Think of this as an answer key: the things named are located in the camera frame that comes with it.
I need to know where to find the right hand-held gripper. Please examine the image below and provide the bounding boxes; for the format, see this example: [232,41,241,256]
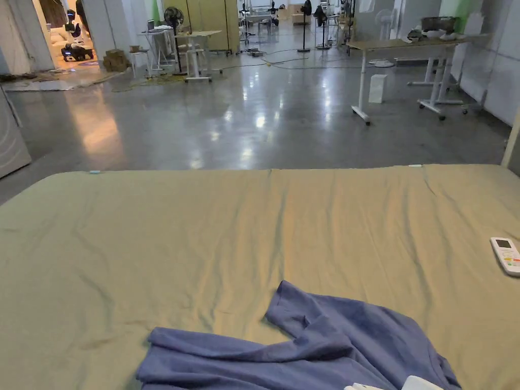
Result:
[350,375,439,390]

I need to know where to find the blue shirt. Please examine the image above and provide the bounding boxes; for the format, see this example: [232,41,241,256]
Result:
[135,280,463,390]

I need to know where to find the white remote control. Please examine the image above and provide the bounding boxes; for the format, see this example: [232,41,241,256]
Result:
[490,237,520,278]

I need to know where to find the bed with beige sheet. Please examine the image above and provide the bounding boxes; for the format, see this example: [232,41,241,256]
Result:
[0,164,520,390]

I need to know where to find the white box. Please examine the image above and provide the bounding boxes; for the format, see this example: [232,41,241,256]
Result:
[369,74,387,104]

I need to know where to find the wooden top table, white legs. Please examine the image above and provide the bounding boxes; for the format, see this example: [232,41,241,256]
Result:
[346,15,493,126]

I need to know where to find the white standing fan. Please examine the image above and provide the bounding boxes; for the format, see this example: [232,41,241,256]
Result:
[367,9,398,68]

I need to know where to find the black standing fan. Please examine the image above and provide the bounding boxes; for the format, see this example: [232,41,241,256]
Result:
[313,3,331,51]
[164,6,188,76]
[297,0,314,53]

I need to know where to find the small wooden top table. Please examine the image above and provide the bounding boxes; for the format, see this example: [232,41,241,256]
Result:
[174,30,224,84]

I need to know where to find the wooden cabinet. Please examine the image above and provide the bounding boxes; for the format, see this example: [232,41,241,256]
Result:
[162,0,240,55]

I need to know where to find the white folding table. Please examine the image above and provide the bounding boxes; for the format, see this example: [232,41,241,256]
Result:
[140,19,176,79]

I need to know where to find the pile of cartons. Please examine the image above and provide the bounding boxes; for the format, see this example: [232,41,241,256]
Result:
[102,48,132,74]

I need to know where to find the flat cardboard sheets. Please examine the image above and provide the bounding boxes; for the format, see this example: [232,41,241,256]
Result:
[0,78,76,93]

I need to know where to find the black and white robot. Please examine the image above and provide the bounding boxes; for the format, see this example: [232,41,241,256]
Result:
[60,8,96,63]

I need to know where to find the white post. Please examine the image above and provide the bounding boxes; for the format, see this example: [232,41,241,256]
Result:
[501,117,520,168]

